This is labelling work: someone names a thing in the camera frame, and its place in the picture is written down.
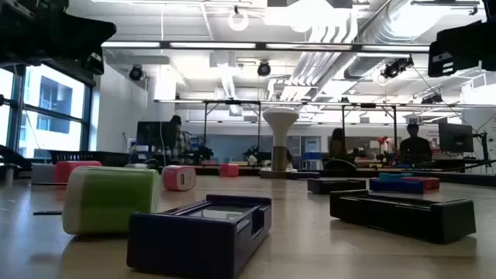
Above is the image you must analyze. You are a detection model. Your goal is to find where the pink white wall charger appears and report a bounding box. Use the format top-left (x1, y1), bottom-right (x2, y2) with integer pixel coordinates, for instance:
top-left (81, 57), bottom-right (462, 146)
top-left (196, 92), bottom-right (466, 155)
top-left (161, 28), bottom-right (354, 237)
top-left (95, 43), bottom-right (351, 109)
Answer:
top-left (161, 165), bottom-right (197, 192)

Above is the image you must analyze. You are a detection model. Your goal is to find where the teal card case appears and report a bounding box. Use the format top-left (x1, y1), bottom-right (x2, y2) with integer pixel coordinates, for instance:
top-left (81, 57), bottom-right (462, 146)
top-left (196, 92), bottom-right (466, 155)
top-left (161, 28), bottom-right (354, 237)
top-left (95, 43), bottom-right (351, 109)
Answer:
top-left (378, 172), bottom-right (415, 181)

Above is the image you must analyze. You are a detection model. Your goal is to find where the black chair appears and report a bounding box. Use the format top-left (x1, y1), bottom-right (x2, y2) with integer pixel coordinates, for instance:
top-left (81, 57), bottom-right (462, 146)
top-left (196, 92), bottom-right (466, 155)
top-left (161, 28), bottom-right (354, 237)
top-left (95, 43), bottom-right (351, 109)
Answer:
top-left (323, 158), bottom-right (357, 171)

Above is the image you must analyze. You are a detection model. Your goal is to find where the black computer monitor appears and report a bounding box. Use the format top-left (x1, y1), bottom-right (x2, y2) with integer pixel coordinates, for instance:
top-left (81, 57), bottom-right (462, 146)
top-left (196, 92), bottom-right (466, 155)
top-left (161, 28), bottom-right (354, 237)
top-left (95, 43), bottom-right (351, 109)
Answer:
top-left (136, 121), bottom-right (174, 147)
top-left (439, 122), bottom-right (474, 153)

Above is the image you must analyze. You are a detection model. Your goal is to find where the person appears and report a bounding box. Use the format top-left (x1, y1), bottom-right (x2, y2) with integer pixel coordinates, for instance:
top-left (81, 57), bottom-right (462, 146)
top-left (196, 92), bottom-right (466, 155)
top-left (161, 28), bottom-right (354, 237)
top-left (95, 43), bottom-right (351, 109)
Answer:
top-left (168, 115), bottom-right (193, 164)
top-left (329, 127), bottom-right (349, 160)
top-left (398, 122), bottom-right (433, 164)

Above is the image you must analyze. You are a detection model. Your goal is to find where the pink red wall charger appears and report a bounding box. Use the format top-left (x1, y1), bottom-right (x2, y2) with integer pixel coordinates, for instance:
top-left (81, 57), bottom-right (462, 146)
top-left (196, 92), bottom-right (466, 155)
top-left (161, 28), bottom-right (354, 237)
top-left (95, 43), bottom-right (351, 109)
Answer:
top-left (219, 163), bottom-right (240, 178)

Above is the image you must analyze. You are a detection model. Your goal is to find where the purple blue card case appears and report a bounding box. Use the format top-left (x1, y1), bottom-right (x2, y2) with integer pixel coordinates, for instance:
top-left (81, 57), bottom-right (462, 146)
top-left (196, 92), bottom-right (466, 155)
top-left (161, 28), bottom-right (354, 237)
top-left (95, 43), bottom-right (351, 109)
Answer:
top-left (126, 194), bottom-right (273, 279)

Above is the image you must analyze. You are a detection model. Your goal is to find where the black background rig frame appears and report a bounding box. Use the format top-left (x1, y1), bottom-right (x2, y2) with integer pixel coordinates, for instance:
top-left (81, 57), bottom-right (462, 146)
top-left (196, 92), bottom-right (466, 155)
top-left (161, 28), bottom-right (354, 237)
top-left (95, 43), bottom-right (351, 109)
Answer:
top-left (201, 99), bottom-right (263, 167)
top-left (340, 102), bottom-right (399, 164)

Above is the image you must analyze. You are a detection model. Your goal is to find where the white ring lamp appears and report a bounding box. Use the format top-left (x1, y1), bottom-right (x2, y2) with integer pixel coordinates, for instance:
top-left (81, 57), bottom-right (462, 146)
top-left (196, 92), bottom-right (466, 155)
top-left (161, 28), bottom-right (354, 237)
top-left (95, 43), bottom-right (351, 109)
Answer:
top-left (227, 8), bottom-right (250, 32)

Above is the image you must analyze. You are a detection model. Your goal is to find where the large window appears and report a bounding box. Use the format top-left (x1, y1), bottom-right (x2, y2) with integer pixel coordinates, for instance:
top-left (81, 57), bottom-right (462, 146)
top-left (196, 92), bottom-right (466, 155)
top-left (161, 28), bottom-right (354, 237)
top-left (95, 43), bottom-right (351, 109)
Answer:
top-left (0, 64), bottom-right (94, 160)

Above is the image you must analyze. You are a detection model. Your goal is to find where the silver ventilation duct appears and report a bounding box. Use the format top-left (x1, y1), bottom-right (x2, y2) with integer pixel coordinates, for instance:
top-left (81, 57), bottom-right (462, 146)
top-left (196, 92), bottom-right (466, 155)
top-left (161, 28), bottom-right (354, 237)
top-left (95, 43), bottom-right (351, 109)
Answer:
top-left (344, 0), bottom-right (454, 81)

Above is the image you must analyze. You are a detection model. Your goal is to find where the black slotted basket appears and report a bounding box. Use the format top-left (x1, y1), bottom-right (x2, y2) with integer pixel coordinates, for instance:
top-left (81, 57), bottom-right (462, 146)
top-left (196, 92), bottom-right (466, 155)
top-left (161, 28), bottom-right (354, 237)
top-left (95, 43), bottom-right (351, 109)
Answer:
top-left (48, 150), bottom-right (131, 167)

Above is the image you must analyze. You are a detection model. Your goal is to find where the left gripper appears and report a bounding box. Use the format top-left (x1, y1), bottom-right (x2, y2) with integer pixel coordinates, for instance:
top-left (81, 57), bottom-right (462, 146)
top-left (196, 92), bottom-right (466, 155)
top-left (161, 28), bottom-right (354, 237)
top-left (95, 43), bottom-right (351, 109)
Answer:
top-left (53, 10), bottom-right (117, 75)

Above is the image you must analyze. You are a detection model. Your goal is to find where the overhead LED light bar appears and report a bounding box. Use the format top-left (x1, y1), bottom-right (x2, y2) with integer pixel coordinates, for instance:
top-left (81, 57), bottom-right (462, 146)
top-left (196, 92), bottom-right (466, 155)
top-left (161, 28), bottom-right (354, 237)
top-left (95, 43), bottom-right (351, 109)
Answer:
top-left (101, 40), bottom-right (431, 53)

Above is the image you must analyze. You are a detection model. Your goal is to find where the small black card case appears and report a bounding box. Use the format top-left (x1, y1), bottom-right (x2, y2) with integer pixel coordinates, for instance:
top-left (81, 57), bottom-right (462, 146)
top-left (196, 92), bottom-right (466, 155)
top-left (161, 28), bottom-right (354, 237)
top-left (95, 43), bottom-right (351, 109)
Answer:
top-left (307, 177), bottom-right (367, 195)

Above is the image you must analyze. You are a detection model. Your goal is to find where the red card case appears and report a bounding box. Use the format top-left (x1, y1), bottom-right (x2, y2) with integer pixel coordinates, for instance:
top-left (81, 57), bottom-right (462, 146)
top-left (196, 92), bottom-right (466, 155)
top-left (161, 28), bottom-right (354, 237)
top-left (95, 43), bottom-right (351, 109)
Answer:
top-left (402, 176), bottom-right (441, 191)

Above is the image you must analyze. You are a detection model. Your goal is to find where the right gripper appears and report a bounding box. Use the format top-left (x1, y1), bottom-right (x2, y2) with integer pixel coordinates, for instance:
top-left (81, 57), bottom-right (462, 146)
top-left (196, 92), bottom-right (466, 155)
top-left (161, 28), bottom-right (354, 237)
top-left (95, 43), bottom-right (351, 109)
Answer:
top-left (428, 17), bottom-right (496, 78)

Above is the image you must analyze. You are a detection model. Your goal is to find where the metal bulb stand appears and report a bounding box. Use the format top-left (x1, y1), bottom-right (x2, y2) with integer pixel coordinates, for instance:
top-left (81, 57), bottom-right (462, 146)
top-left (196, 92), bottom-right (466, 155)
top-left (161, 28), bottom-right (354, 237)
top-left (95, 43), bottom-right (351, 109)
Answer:
top-left (259, 145), bottom-right (298, 179)

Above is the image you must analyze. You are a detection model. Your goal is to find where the white grey wall charger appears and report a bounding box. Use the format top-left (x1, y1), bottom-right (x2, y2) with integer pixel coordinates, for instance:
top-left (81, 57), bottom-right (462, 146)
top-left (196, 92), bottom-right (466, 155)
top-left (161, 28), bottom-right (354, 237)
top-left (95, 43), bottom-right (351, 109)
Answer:
top-left (30, 164), bottom-right (57, 185)

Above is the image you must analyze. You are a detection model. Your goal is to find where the long black card case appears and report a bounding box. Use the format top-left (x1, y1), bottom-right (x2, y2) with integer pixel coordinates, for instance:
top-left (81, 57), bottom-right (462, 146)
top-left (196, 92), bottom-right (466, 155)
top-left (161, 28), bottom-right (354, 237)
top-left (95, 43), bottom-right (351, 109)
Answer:
top-left (329, 188), bottom-right (477, 244)

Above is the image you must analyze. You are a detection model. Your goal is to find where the green white wall charger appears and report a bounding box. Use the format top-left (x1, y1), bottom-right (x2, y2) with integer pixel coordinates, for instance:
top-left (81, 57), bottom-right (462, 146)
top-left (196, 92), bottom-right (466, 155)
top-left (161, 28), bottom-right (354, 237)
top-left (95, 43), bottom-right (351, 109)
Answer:
top-left (62, 165), bottom-right (160, 236)

